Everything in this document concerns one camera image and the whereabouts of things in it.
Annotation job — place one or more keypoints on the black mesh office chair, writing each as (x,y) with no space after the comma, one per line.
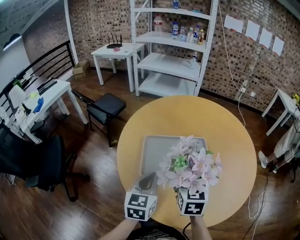
(42,159)

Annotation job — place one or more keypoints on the small pink object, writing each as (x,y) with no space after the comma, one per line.
(116,49)

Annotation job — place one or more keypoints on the white desk lamp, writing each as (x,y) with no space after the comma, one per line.
(17,96)

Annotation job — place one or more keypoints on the black keyboard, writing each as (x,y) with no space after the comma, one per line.
(47,86)

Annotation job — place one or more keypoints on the orange drink bottle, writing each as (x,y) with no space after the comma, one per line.
(201,38)

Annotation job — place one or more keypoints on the water bottle with blue wrap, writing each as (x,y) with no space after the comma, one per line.
(176,4)

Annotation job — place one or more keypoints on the black router with antennas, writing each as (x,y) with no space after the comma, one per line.
(114,45)

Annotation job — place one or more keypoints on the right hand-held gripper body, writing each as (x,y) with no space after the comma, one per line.
(192,207)

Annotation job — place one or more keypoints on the small white square table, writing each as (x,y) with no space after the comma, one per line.
(122,54)

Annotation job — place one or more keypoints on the small clear water bottle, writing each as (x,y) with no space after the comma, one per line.
(193,60)

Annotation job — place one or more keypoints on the black folding chair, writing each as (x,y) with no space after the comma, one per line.
(107,105)

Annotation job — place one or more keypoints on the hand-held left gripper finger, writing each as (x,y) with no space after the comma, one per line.
(147,177)
(154,186)

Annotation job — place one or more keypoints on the clear plastic bottle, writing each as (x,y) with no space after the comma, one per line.
(182,34)

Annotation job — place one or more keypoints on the person's left forearm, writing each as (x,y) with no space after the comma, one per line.
(119,230)

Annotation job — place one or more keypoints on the blue drink bottle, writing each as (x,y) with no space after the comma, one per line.
(196,35)

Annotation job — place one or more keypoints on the pink flowers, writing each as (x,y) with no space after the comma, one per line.
(199,164)

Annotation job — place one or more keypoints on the person's black shirt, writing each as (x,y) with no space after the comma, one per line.
(154,232)

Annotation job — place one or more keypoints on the white paper sheet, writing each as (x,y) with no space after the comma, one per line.
(252,30)
(233,24)

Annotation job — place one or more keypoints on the white bottle with green cap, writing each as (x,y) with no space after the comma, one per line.
(190,36)

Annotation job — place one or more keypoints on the grey rectangular tray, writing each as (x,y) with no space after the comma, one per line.
(154,152)

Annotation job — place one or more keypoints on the long white desk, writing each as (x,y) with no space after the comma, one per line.
(54,93)

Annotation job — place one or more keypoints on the open cardboard box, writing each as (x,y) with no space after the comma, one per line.
(80,70)

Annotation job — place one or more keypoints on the yellow-green desk item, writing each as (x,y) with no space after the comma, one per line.
(34,95)

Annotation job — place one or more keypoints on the white wall socket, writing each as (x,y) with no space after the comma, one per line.
(252,94)

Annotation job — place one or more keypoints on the blue cloth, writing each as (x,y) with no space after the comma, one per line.
(39,105)

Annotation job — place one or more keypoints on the black metal railing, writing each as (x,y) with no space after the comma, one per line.
(56,56)

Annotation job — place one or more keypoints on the soda bottle with blue label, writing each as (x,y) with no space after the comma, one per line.
(175,31)

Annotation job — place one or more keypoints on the person's right forearm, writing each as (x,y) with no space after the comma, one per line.
(199,228)

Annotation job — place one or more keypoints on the round wooden table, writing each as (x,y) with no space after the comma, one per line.
(211,117)

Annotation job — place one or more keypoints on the white power adapter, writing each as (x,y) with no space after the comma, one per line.
(244,86)

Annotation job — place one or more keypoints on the small green plant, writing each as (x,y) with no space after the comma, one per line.
(17,83)

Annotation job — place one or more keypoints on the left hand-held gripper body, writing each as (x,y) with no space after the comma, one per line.
(138,206)

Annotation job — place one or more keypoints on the large bottle with red label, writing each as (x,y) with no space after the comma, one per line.
(158,24)

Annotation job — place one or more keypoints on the white metal shelf rack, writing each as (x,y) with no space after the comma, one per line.
(168,63)

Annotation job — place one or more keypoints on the white side table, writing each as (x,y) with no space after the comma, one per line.
(284,100)

